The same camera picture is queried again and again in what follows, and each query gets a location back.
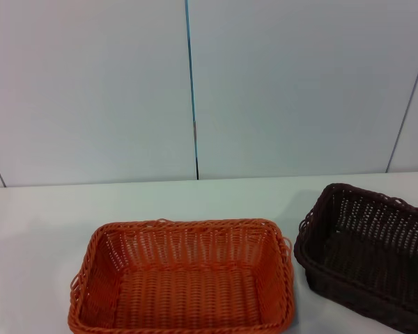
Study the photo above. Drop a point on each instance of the orange woven plastic basket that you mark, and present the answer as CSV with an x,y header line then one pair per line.
x,y
181,288

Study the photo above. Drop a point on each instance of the dark brown woven basket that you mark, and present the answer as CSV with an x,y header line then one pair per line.
x,y
369,264

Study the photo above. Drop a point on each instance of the small metal strip clip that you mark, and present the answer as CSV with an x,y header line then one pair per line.
x,y
194,129

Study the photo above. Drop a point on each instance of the blue wall joint strip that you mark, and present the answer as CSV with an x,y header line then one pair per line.
x,y
191,76

